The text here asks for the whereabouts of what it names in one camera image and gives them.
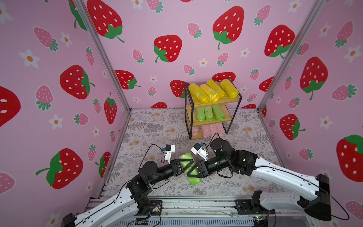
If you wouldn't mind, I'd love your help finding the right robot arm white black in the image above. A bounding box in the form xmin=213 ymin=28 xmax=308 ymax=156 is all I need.
xmin=187 ymin=138 xmax=332 ymax=221

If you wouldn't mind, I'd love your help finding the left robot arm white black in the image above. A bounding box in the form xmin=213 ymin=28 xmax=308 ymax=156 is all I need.
xmin=61 ymin=159 xmax=194 ymax=227

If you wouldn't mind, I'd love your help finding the wooden shelf black metal frame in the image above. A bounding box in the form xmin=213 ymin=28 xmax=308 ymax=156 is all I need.
xmin=183 ymin=79 xmax=242 ymax=140

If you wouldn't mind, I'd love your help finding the green trash bag roll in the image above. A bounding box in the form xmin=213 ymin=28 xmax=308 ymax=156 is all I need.
xmin=204 ymin=106 xmax=214 ymax=122
xmin=212 ymin=105 xmax=226 ymax=122
xmin=196 ymin=107 xmax=206 ymax=122
xmin=179 ymin=153 xmax=201 ymax=186

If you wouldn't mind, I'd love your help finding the pink trash bag roll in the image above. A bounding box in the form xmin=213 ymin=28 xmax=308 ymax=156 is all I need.
xmin=216 ymin=123 xmax=226 ymax=136
xmin=192 ymin=126 xmax=199 ymax=136
xmin=209 ymin=124 xmax=217 ymax=136
xmin=200 ymin=125 xmax=211 ymax=138

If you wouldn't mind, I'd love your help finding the yellow trash bag roll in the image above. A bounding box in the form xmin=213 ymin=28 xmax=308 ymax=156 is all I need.
xmin=207 ymin=79 xmax=226 ymax=98
xmin=189 ymin=83 xmax=210 ymax=104
xmin=200 ymin=84 xmax=220 ymax=103
xmin=220 ymin=79 xmax=239 ymax=98

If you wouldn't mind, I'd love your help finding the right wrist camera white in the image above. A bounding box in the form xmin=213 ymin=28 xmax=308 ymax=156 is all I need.
xmin=191 ymin=143 xmax=208 ymax=161

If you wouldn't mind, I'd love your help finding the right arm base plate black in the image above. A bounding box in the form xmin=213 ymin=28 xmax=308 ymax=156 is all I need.
xmin=235 ymin=200 xmax=276 ymax=215

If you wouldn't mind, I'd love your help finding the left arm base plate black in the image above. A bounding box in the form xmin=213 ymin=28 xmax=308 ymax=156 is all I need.
xmin=136 ymin=200 xmax=163 ymax=216

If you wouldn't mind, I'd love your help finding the aluminium rail frame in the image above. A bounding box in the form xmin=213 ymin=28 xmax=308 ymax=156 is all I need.
xmin=82 ymin=195 xmax=322 ymax=227

